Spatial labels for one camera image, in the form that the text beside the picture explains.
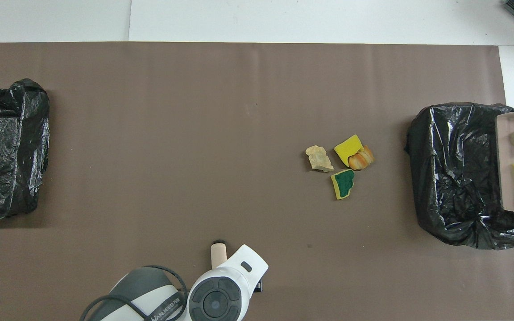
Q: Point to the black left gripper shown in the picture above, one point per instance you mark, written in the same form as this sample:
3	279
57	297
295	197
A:
258	286

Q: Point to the thick green yellow sponge scrap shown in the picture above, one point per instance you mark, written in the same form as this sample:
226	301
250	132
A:
342	182

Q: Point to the pale yellow foam piece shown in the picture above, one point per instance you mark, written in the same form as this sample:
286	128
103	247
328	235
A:
318	158

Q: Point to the orange crusty bread piece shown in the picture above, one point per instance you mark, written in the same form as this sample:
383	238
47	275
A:
362	159

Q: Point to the yellow sponge block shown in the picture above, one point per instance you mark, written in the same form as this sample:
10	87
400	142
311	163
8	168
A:
347	148

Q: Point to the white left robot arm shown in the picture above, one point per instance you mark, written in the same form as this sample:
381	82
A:
234	285

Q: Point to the black bag lined bin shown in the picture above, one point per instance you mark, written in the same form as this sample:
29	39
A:
11	133
453	178

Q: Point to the brown paper table mat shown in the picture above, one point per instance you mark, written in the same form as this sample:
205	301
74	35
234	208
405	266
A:
150	133

